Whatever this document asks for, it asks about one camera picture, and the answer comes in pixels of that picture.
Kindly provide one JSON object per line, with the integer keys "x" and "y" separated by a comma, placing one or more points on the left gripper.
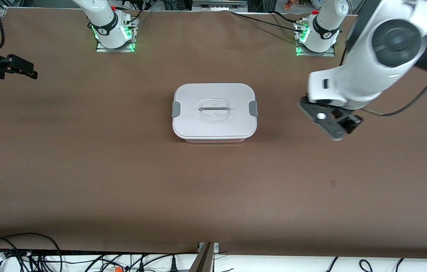
{"x": 352, "y": 121}

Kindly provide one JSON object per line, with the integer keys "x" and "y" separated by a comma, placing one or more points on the white box lid grey clips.
{"x": 213, "y": 124}

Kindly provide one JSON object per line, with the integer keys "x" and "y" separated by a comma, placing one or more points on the aluminium profile beam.
{"x": 204, "y": 260}

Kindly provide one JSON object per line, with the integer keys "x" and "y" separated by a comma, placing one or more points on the translucent pink plastic box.
{"x": 213, "y": 140}

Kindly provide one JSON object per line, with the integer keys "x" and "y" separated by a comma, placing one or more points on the colourful small clutter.
{"x": 288, "y": 4}

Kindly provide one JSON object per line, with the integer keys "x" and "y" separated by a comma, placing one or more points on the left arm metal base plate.
{"x": 330, "y": 53}

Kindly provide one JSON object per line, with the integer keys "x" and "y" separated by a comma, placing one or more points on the grey metal device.
{"x": 219, "y": 5}

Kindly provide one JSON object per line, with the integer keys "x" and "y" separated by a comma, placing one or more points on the white bench board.
{"x": 274, "y": 265}

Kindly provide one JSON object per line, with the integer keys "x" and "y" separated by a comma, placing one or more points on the brown table cover sheet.
{"x": 213, "y": 189}

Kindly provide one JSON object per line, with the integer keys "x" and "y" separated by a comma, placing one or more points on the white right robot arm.
{"x": 103, "y": 19}

